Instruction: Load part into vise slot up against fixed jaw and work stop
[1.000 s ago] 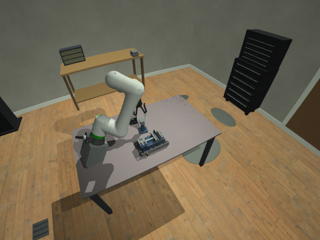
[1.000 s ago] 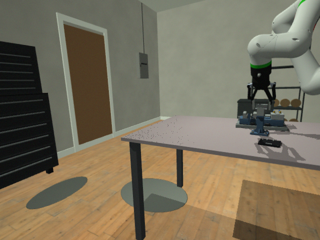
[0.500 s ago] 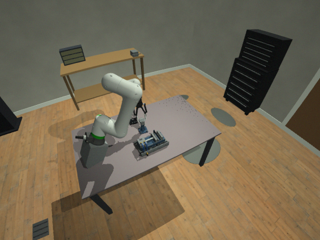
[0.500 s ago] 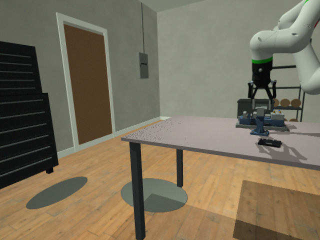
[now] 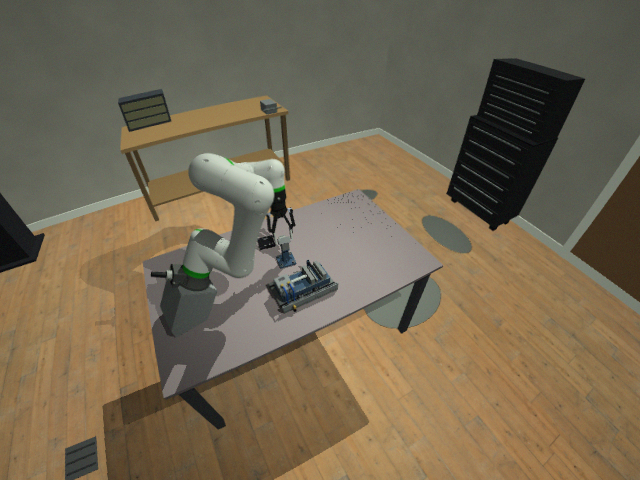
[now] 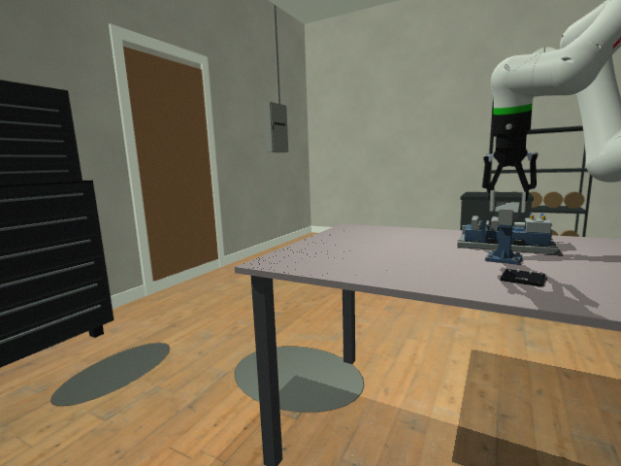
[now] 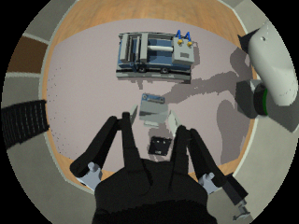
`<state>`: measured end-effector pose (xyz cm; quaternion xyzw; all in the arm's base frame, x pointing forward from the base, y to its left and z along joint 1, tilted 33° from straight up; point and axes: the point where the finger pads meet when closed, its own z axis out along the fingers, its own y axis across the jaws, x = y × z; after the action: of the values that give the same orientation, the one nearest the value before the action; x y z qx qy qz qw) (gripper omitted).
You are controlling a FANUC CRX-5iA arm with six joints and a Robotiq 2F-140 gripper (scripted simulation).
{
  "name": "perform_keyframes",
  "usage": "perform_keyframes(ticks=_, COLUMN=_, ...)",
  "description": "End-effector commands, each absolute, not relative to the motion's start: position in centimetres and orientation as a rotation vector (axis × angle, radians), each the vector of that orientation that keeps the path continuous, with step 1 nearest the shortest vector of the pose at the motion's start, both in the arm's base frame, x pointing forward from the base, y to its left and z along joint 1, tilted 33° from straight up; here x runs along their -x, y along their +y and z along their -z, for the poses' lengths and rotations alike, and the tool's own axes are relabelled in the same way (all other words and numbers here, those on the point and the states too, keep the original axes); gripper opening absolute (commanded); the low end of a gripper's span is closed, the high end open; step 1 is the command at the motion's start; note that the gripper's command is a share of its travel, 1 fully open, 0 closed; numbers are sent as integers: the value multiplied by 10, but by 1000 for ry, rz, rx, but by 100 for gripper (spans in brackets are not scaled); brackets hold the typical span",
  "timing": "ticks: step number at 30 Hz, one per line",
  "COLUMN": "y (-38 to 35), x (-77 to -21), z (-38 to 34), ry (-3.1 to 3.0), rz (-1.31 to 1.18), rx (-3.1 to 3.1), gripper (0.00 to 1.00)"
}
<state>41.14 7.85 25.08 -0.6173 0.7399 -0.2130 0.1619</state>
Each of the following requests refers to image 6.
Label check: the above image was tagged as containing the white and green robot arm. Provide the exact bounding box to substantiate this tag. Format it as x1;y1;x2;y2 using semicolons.
491;0;621;183

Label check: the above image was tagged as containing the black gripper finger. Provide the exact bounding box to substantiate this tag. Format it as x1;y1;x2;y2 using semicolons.
482;153;507;212
511;152;539;213

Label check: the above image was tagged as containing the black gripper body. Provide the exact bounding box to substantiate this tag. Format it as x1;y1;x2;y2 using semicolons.
493;133;527;167

